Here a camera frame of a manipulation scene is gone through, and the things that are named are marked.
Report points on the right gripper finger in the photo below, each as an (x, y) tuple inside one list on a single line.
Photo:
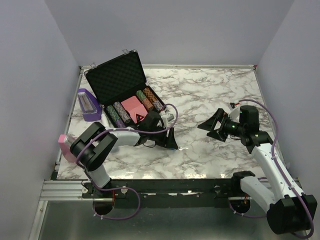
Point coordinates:
[(218, 134), (210, 124)]

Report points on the black poker chip case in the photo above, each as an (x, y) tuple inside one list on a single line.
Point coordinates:
[(119, 79)]

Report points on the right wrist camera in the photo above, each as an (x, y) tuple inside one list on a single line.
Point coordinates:
[(234, 110)]

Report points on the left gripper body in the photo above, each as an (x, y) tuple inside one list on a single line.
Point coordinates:
[(159, 138)]

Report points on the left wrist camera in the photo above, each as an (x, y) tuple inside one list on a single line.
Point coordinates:
[(167, 117)]

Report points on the silver key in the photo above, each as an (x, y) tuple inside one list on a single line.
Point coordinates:
[(180, 148)]

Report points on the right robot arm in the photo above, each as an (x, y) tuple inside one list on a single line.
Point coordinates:
[(288, 209)]

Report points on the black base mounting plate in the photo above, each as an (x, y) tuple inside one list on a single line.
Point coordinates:
[(167, 193)]

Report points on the purple metronome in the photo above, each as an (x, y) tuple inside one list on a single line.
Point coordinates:
[(90, 108)]

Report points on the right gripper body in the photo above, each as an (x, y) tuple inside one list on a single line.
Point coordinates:
[(232, 127)]

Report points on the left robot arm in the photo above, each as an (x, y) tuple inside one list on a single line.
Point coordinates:
[(93, 146)]

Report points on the pink playing card deck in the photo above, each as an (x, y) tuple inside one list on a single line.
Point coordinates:
[(135, 109)]

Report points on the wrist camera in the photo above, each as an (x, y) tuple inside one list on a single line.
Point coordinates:
[(234, 110), (167, 117)]

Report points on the pink box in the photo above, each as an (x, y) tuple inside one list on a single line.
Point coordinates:
[(65, 141)]

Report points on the aluminium frame rail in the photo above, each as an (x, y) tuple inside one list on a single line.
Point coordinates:
[(61, 190)]

